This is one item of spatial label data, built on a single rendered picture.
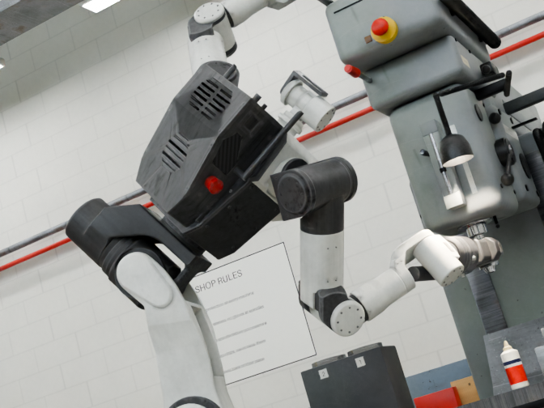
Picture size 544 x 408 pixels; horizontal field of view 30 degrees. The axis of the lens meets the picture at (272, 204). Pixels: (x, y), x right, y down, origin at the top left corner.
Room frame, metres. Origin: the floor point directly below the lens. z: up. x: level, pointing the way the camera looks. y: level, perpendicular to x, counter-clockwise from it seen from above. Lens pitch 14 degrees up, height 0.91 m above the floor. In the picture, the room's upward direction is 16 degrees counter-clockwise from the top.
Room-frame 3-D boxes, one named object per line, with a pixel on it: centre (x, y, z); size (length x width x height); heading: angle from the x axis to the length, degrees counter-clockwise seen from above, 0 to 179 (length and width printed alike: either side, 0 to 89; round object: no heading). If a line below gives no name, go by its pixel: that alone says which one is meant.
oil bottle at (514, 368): (2.34, -0.42, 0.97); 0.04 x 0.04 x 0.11
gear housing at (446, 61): (2.42, -0.47, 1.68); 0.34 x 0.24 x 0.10; 157
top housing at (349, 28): (2.40, -0.45, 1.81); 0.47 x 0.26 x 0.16; 157
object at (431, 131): (2.28, -0.40, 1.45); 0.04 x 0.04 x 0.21; 67
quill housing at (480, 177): (2.39, -0.45, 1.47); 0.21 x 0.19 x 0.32; 67
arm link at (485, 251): (2.31, -0.39, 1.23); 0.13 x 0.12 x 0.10; 52
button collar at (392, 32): (2.17, -0.36, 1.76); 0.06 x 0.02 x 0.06; 67
